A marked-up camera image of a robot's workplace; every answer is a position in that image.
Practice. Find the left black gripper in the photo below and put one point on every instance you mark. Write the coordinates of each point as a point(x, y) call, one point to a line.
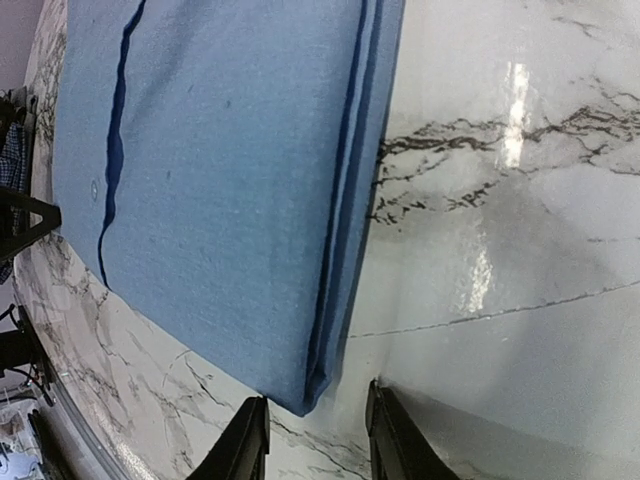
point(24, 221)

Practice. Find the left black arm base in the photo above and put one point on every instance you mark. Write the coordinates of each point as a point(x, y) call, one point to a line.
point(22, 353)

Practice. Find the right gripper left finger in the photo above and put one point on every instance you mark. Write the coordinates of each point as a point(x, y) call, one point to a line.
point(240, 451)

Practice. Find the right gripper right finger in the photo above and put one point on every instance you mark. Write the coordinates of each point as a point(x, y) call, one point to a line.
point(398, 450)

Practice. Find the light blue long sleeve shirt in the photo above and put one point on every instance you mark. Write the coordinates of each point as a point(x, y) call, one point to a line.
point(214, 163)

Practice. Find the front aluminium rail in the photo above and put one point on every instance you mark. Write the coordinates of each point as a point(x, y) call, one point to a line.
point(78, 367)

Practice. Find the blue checked shirt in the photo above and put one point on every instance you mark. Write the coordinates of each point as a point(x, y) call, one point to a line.
point(17, 125)

